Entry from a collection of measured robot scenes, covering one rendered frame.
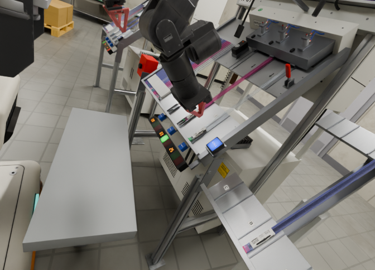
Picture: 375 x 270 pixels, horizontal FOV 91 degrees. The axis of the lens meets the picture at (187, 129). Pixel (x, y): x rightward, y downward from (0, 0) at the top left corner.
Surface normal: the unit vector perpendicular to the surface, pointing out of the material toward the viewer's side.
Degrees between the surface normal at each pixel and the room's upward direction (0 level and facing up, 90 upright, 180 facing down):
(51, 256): 0
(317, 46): 47
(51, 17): 90
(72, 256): 0
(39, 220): 0
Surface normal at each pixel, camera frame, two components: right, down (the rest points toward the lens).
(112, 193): 0.36, -0.81
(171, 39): 0.44, 0.54
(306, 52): -0.35, -0.57
